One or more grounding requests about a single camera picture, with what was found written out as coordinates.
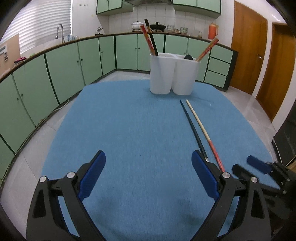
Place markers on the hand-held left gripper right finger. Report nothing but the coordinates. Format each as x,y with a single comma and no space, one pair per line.
205,176

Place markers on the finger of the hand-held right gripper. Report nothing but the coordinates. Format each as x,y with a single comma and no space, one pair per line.
240,171
259,164

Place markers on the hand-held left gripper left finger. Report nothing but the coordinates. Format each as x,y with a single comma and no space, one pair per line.
92,176

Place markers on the black chopstick silver band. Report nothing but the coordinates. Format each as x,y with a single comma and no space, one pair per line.
152,39
195,133

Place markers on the white two-compartment utensil holder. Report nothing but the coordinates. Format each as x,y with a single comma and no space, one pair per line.
161,74

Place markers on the red floral wooden chopstick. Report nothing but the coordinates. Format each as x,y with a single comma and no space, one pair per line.
209,50
207,47

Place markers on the wooden chopstick striped red end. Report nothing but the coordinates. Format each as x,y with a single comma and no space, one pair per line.
148,41

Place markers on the black cabinet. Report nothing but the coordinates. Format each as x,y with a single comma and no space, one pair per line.
285,143

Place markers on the blue tablecloth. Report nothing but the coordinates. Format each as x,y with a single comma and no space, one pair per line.
138,129

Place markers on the plain wooden door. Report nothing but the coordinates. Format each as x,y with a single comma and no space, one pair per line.
277,69

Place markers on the green kitchen base cabinets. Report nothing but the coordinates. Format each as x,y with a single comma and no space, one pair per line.
69,62

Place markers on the black round object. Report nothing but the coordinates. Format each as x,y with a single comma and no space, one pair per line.
188,58

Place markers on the red cloth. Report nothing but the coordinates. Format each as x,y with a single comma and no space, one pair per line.
19,60

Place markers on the small clear bottle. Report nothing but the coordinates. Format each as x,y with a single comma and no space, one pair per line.
70,38

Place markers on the orange thermos jug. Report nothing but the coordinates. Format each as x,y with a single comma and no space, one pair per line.
212,32

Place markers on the glass jar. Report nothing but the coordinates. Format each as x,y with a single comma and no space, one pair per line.
199,34

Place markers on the chrome kitchen faucet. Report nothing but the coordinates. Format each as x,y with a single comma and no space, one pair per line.
62,34

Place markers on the metal kettle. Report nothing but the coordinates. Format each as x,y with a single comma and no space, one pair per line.
99,31

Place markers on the black wok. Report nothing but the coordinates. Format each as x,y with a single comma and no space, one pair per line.
160,27

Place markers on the white lidded cooking pot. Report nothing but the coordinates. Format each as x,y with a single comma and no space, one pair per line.
138,26

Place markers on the white window blinds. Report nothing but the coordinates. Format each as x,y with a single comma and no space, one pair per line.
39,25

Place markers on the green wall cabinet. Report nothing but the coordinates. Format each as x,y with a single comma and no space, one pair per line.
196,5
108,7

